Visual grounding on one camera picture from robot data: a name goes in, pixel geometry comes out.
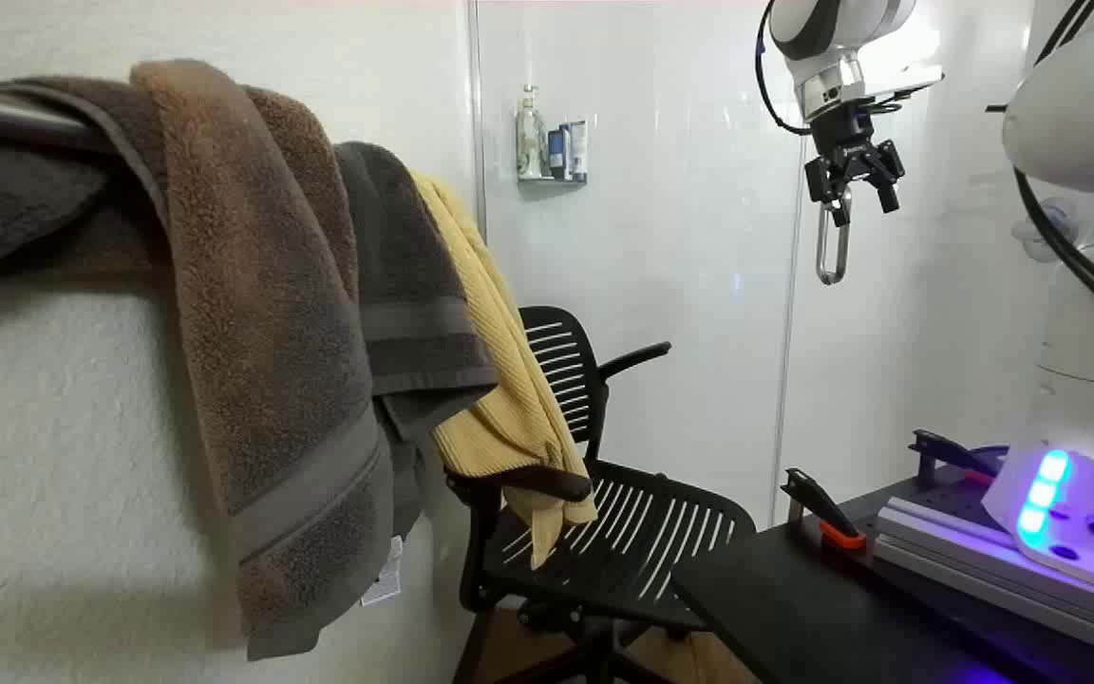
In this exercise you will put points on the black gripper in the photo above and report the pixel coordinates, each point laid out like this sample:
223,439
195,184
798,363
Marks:
847,151

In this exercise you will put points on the yellow towel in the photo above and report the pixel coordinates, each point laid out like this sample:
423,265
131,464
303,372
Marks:
511,382

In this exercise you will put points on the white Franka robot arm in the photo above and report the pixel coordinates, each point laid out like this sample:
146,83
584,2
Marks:
1085,117

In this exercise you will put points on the glass shower door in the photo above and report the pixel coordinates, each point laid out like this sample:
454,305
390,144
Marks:
927,330

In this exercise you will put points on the black mesh office chair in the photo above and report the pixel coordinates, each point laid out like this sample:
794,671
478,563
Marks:
649,533

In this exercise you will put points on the blue purple clamp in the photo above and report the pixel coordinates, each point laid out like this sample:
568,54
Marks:
951,454

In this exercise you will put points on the blue toiletry container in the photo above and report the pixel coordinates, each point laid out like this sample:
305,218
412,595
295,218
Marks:
568,155

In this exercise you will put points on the shower caddy shelf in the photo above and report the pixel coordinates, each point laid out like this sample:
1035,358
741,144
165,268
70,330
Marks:
556,179

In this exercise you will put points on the white soap bottle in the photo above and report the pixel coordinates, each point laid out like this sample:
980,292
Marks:
530,140

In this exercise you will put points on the brown towel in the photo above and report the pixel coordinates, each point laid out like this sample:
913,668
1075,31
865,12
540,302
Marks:
269,345

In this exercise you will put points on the dark gray folded towel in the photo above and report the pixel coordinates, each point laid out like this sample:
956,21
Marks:
28,204

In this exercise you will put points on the metal towel bar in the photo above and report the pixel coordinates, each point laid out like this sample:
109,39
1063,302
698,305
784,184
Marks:
8,117

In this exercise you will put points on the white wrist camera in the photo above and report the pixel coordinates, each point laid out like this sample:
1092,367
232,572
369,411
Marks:
908,83

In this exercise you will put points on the aluminum mounting rail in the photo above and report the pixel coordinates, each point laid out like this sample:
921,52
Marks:
1003,563

